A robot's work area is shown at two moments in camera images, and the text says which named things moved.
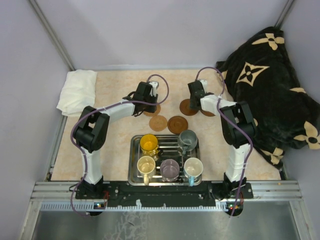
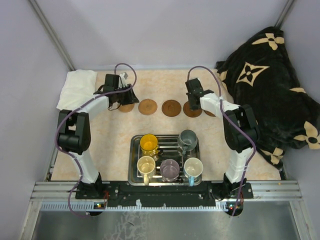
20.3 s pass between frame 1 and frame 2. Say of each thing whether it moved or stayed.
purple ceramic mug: stayed
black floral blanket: stayed
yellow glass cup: stayed
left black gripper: moved
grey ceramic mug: stayed
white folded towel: stayed
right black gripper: stayed
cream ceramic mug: stayed
